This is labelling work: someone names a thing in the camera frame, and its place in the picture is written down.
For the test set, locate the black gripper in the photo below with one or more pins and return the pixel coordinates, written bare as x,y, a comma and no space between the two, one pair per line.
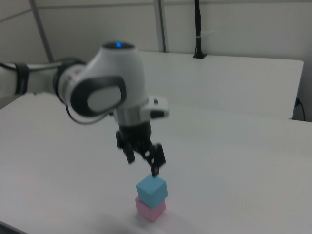
135,134

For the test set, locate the blue foam cube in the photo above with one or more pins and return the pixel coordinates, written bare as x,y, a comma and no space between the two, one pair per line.
151,192

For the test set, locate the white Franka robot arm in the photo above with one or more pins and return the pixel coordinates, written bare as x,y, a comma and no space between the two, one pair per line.
117,68

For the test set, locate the pink foam cube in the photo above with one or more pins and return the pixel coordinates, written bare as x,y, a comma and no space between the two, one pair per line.
152,214

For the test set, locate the grey metal partition post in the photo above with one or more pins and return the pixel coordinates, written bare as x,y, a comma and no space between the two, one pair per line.
42,31
162,24

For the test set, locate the black camera stand pole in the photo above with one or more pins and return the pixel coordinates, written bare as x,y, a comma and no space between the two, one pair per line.
198,24

